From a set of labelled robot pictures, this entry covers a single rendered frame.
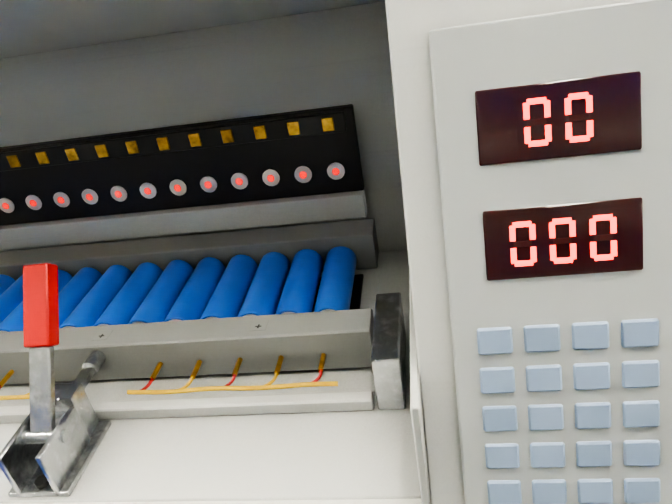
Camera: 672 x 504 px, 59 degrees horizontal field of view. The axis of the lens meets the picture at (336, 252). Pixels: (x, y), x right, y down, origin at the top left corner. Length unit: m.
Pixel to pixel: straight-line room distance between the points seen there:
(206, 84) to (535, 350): 0.29
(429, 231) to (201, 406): 0.14
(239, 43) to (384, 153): 0.12
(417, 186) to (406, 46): 0.04
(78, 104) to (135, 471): 0.27
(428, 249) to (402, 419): 0.09
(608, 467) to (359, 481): 0.09
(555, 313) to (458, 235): 0.04
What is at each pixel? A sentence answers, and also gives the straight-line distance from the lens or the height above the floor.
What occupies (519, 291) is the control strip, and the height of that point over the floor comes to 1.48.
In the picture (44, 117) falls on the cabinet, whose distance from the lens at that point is 0.47.
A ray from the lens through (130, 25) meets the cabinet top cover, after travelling 0.40.
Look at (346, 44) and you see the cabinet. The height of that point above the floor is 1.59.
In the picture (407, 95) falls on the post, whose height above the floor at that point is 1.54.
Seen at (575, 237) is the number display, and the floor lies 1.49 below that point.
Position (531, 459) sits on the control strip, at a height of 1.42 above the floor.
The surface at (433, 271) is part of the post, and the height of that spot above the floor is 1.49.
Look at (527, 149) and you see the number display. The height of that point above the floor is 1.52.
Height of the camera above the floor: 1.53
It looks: 11 degrees down
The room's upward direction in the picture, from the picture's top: 7 degrees counter-clockwise
